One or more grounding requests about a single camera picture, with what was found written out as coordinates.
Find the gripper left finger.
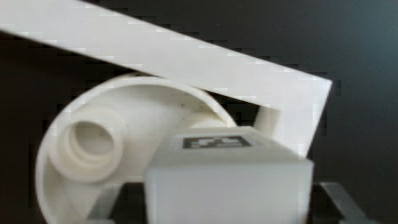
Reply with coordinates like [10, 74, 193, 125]
[85, 181, 149, 224]

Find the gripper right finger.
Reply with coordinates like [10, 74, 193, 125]
[307, 182, 380, 224]

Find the white stool leg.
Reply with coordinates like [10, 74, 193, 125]
[144, 127, 313, 224]

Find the white right wall bar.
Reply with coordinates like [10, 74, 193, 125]
[0, 0, 332, 155]

